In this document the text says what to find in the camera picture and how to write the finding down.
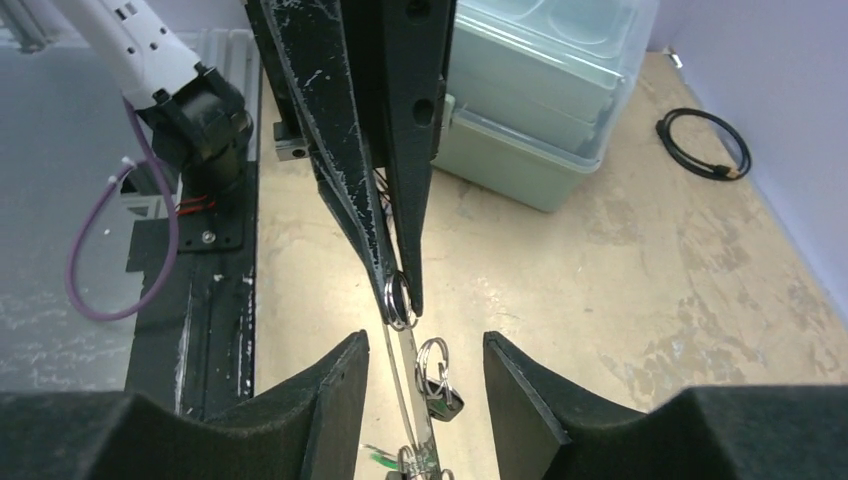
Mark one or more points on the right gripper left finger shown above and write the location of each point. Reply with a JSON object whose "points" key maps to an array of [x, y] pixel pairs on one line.
{"points": [[307, 427]]}

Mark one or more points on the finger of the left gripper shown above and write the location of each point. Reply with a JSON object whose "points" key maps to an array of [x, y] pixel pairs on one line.
{"points": [[309, 37], [400, 53]]}

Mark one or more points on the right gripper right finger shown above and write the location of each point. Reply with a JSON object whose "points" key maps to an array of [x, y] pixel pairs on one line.
{"points": [[548, 427]]}

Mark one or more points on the green key tag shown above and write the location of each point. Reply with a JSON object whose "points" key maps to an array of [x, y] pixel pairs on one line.
{"points": [[381, 457]]}

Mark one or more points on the black key fob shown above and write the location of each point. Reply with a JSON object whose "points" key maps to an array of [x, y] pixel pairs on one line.
{"points": [[443, 402]]}

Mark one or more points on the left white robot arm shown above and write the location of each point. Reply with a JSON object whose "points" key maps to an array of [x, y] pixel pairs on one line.
{"points": [[204, 133]]}

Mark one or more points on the clear plastic storage box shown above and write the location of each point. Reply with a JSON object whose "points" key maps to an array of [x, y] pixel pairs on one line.
{"points": [[535, 89]]}

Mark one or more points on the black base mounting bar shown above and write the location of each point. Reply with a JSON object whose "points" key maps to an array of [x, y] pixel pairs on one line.
{"points": [[193, 350]]}

